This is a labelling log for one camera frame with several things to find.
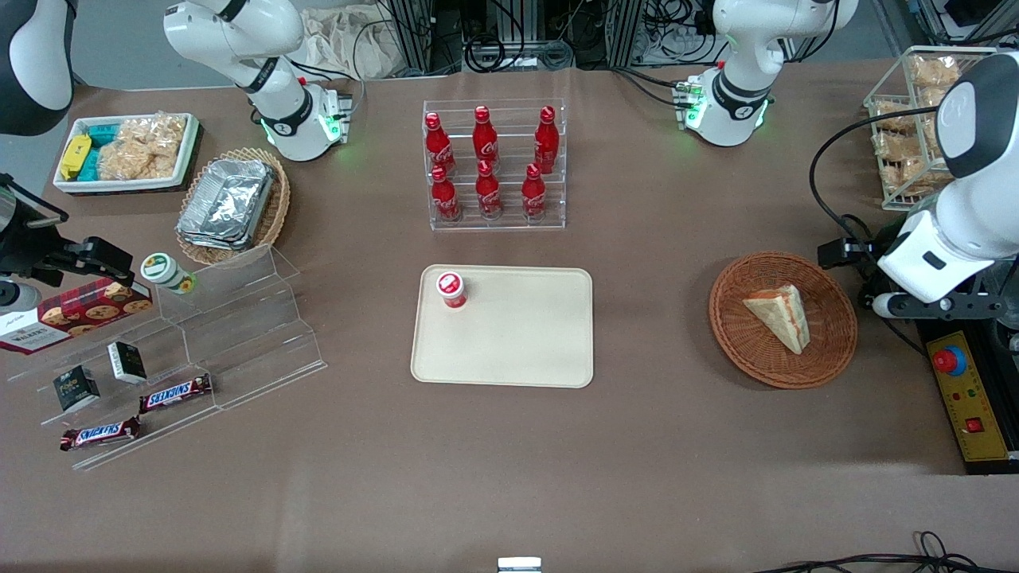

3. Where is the white plastic bin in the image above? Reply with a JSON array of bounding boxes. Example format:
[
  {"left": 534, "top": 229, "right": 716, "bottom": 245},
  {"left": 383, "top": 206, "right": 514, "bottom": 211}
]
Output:
[{"left": 52, "top": 112, "right": 202, "bottom": 197}]

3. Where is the green and white yogurt cup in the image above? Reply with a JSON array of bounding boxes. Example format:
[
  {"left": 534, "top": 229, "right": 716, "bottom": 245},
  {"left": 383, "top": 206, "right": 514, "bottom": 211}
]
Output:
[{"left": 140, "top": 252, "right": 197, "bottom": 296}]

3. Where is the brown Snickers bar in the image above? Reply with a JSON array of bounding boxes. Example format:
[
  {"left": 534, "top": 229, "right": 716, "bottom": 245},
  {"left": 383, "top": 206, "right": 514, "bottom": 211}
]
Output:
[
  {"left": 139, "top": 373, "right": 214, "bottom": 415},
  {"left": 59, "top": 415, "right": 143, "bottom": 453}
]

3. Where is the black floor cable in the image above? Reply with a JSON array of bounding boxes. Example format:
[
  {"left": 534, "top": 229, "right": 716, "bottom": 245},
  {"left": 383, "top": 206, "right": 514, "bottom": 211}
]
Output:
[{"left": 752, "top": 531, "right": 1019, "bottom": 573}]

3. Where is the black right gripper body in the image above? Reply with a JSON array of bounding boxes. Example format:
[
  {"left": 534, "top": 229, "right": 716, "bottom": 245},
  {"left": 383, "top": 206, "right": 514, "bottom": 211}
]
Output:
[{"left": 0, "top": 176, "right": 69, "bottom": 314}]

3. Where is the red and white cup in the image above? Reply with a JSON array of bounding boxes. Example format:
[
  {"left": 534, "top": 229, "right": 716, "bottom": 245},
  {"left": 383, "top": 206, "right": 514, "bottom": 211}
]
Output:
[{"left": 435, "top": 271, "right": 469, "bottom": 311}]

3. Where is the oval light wicker basket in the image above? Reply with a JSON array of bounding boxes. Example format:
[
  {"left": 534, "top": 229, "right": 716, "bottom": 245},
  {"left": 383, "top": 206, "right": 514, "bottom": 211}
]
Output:
[{"left": 174, "top": 146, "right": 292, "bottom": 267}]

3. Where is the beige crumpled cloth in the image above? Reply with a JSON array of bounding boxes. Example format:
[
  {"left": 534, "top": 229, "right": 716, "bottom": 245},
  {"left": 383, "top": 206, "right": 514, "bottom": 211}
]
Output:
[{"left": 296, "top": 6, "right": 400, "bottom": 81}]

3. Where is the yellow snack pack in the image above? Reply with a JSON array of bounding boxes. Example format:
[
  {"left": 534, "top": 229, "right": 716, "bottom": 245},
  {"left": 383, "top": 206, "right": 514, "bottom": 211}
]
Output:
[{"left": 60, "top": 133, "right": 94, "bottom": 181}]

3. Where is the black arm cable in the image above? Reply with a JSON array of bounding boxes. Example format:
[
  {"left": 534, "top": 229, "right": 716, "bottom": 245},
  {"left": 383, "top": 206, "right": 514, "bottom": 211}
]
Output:
[{"left": 809, "top": 105, "right": 961, "bottom": 257}]

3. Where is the triangular sandwich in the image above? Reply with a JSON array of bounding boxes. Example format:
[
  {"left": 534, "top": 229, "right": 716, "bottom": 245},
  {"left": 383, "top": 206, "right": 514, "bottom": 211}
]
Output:
[{"left": 742, "top": 284, "right": 812, "bottom": 356}]

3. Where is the white wire basket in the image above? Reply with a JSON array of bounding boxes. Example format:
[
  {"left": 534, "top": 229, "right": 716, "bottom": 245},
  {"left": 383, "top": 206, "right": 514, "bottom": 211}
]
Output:
[{"left": 863, "top": 45, "right": 1006, "bottom": 212}]

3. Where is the beige plastic tray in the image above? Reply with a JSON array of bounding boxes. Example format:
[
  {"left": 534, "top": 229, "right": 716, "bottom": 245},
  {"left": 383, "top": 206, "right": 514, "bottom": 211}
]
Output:
[{"left": 410, "top": 264, "right": 595, "bottom": 389}]

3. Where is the clear acrylic bottle rack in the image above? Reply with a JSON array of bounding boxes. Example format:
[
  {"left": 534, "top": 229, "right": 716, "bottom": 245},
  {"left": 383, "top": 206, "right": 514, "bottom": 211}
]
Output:
[{"left": 422, "top": 98, "right": 568, "bottom": 232}]

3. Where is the clear bag of fried snacks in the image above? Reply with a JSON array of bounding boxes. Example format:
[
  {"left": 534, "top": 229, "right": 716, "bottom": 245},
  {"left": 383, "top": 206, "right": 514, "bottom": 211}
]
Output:
[
  {"left": 871, "top": 99, "right": 918, "bottom": 134},
  {"left": 909, "top": 53, "right": 962, "bottom": 91},
  {"left": 886, "top": 155, "right": 954, "bottom": 200},
  {"left": 873, "top": 131, "right": 931, "bottom": 166}
]

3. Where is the aluminium frame post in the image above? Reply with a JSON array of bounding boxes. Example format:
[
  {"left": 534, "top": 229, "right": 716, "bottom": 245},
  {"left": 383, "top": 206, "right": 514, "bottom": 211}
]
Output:
[
  {"left": 382, "top": 0, "right": 435, "bottom": 74},
  {"left": 607, "top": 0, "right": 646, "bottom": 69}
]

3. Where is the black cable bundle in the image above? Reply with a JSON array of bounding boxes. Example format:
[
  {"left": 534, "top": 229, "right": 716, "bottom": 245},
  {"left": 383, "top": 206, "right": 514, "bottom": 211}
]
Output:
[{"left": 434, "top": 0, "right": 610, "bottom": 74}]

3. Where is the clear acrylic stepped display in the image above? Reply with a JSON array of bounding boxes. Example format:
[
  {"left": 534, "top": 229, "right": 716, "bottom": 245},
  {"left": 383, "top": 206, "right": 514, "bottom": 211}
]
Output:
[{"left": 6, "top": 243, "right": 329, "bottom": 473}]

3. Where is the round brown wicker basket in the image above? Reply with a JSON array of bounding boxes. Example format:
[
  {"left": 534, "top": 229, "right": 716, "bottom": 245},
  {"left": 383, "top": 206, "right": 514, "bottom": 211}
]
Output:
[{"left": 709, "top": 251, "right": 860, "bottom": 390}]

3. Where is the stack of foil trays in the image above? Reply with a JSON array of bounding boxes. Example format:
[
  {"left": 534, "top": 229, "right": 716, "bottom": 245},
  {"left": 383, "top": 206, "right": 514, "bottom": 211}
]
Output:
[{"left": 176, "top": 158, "right": 276, "bottom": 252}]

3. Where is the small black carton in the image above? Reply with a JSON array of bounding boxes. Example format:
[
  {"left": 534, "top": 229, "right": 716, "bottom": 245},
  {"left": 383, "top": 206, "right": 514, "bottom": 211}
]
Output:
[
  {"left": 107, "top": 341, "right": 149, "bottom": 385},
  {"left": 53, "top": 364, "right": 102, "bottom": 413}
]

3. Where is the yellow emergency stop control box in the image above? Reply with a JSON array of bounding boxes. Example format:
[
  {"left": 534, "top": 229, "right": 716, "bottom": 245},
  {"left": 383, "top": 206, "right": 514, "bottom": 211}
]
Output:
[{"left": 925, "top": 329, "right": 1019, "bottom": 464}]

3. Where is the red tartan cookie box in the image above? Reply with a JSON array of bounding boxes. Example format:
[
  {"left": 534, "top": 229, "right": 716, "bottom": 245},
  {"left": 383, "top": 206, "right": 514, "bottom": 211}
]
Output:
[{"left": 0, "top": 277, "right": 154, "bottom": 357}]

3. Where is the clear bag of rice crackers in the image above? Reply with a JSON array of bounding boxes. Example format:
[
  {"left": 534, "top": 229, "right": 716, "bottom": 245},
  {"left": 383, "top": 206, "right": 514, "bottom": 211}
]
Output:
[
  {"left": 96, "top": 137, "right": 181, "bottom": 181},
  {"left": 118, "top": 113, "right": 189, "bottom": 156}
]

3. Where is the red cola bottle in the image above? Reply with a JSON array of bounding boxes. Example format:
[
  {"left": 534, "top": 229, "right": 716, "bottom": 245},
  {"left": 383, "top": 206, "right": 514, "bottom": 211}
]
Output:
[
  {"left": 473, "top": 105, "right": 500, "bottom": 170},
  {"left": 533, "top": 105, "right": 560, "bottom": 175},
  {"left": 475, "top": 159, "right": 504, "bottom": 221},
  {"left": 430, "top": 165, "right": 463, "bottom": 223},
  {"left": 424, "top": 111, "right": 457, "bottom": 177},
  {"left": 521, "top": 163, "right": 549, "bottom": 222}
]

